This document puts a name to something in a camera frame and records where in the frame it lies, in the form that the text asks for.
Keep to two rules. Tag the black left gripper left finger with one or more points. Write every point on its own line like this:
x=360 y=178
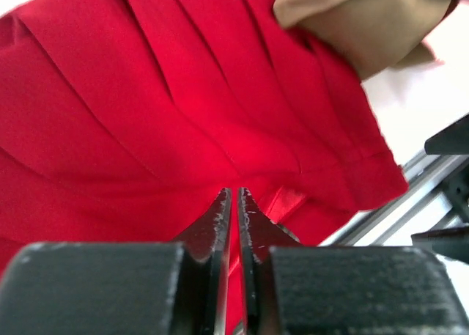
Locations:
x=207 y=240

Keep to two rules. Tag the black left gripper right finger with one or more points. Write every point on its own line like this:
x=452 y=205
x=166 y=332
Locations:
x=257 y=235

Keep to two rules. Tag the red skirt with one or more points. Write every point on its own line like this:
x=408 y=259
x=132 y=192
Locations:
x=121 y=120

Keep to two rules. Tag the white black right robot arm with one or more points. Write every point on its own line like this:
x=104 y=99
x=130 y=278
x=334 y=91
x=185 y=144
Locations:
x=353 y=282

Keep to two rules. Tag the tan brown skirt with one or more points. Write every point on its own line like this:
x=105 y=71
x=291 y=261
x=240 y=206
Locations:
x=371 y=35

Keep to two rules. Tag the aluminium mounting rail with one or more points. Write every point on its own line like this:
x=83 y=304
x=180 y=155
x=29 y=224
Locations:
x=419 y=208

